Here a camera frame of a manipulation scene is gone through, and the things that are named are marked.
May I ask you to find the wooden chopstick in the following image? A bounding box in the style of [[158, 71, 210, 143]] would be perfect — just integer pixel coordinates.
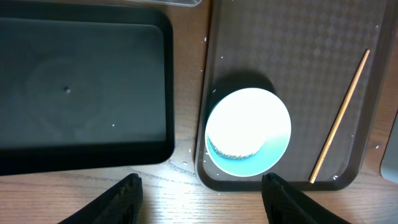
[[309, 49, 370, 184]]

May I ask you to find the light blue small bowl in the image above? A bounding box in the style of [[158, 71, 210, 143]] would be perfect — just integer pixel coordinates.
[[205, 88, 292, 177]]

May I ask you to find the grey dishwasher rack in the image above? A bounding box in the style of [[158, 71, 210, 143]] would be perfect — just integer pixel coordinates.
[[380, 114, 398, 184]]

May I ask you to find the black plastic tray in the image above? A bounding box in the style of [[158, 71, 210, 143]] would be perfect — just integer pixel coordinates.
[[1, 1, 175, 175]]

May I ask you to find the brown serving tray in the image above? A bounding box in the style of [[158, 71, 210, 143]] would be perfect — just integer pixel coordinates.
[[195, 0, 397, 192]]

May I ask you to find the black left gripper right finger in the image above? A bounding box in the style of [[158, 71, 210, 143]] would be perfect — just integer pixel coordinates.
[[261, 173, 347, 224]]

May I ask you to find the clear plastic waste bin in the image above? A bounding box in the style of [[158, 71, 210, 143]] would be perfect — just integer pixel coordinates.
[[127, 0, 201, 7]]

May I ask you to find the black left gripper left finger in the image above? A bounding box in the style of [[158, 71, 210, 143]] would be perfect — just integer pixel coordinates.
[[62, 174, 143, 224]]

